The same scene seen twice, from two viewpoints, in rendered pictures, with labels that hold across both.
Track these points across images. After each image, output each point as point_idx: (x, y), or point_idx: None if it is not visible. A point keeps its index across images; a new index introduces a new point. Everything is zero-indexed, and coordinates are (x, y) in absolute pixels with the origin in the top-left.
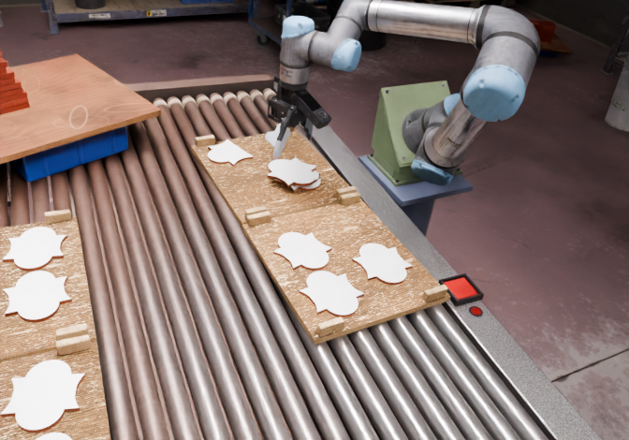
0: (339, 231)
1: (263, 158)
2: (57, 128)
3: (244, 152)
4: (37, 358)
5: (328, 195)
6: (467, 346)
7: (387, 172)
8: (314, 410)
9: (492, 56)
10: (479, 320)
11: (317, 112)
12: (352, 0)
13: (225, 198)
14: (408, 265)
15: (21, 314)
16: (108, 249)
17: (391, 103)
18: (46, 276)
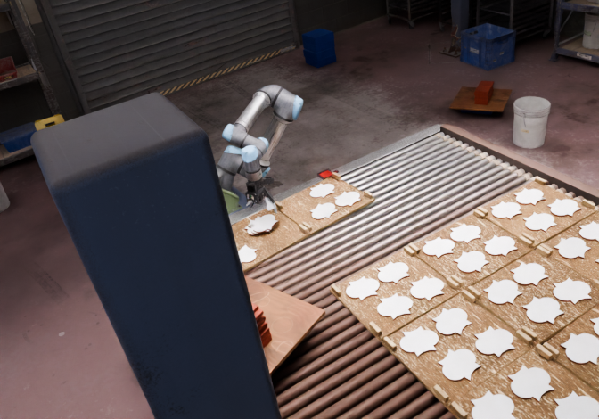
0: (303, 205)
1: (244, 242)
2: (272, 299)
3: (242, 249)
4: (423, 258)
5: (274, 214)
6: (356, 171)
7: (232, 209)
8: (402, 197)
9: (290, 97)
10: (340, 170)
11: (268, 177)
12: (236, 129)
13: (289, 245)
14: (321, 184)
15: (406, 270)
16: (346, 273)
17: None
18: (381, 274)
